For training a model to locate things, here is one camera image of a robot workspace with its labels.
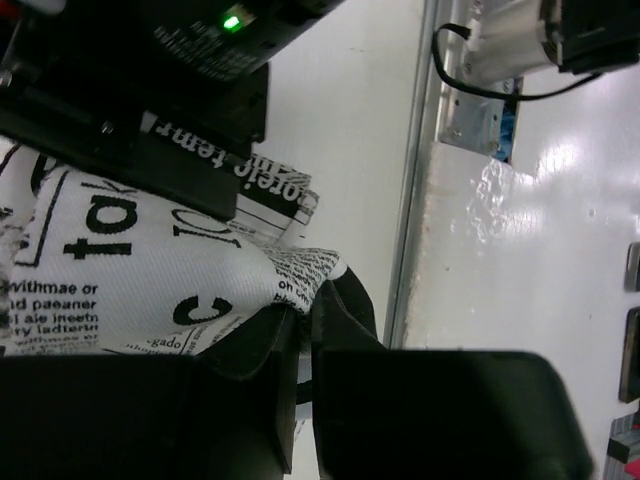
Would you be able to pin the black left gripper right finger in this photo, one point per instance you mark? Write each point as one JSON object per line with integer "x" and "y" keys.
{"x": 381, "y": 413}

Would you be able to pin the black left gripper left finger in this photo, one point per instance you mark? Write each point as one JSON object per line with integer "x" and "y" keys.
{"x": 228, "y": 413}

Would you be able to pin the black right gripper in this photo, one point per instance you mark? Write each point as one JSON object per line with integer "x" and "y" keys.
{"x": 164, "y": 96}

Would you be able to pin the newspaper print trousers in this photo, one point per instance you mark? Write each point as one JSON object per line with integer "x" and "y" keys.
{"x": 89, "y": 265}

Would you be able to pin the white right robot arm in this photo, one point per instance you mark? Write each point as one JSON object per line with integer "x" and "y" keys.
{"x": 584, "y": 38}

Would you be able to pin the white front cover panel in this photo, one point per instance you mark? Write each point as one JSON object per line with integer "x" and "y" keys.
{"x": 531, "y": 254}

